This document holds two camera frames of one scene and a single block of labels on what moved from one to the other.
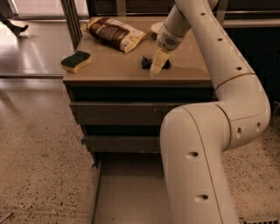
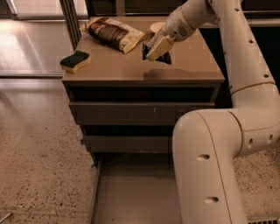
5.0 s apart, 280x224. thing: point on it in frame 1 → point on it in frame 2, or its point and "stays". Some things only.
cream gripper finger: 161,58 → 161,47
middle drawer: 124,143 stays
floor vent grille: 260,220 stays
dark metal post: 73,22 stays
